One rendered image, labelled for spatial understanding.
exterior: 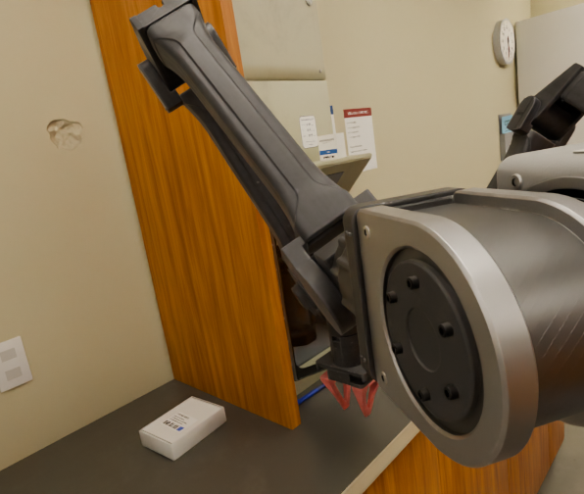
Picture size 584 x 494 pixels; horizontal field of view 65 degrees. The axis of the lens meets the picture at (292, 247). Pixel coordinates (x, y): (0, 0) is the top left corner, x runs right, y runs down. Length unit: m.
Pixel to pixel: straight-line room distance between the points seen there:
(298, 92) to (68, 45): 0.59
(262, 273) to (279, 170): 0.54
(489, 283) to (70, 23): 1.30
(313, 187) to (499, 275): 0.27
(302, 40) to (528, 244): 1.07
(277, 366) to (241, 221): 0.33
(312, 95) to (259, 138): 0.78
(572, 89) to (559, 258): 0.76
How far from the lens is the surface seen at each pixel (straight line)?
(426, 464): 1.28
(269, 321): 1.00
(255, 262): 0.97
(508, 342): 0.19
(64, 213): 1.30
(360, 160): 1.17
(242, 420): 1.18
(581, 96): 0.96
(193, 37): 0.55
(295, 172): 0.44
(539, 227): 0.24
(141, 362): 1.44
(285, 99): 1.16
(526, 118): 0.98
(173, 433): 1.13
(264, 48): 1.14
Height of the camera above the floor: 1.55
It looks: 12 degrees down
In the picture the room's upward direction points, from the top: 9 degrees counter-clockwise
